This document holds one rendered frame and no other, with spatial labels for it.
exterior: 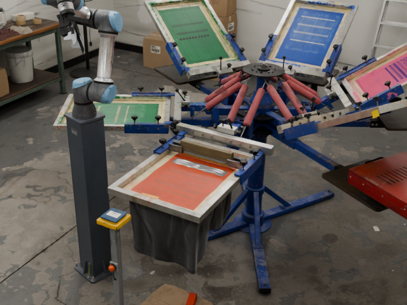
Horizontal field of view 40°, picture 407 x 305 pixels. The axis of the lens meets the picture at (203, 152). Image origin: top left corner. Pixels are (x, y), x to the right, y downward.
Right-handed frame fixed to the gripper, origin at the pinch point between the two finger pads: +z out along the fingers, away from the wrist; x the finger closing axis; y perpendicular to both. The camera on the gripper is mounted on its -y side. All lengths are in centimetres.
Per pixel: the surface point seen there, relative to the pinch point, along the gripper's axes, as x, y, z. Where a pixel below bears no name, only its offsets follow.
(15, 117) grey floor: -341, 168, -69
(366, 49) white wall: -420, -247, -55
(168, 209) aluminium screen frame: -29, -19, 86
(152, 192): -47, -10, 74
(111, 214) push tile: -23, 10, 81
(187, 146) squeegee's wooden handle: -80, -33, 50
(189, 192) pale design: -49, -30, 79
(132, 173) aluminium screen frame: -56, 0, 60
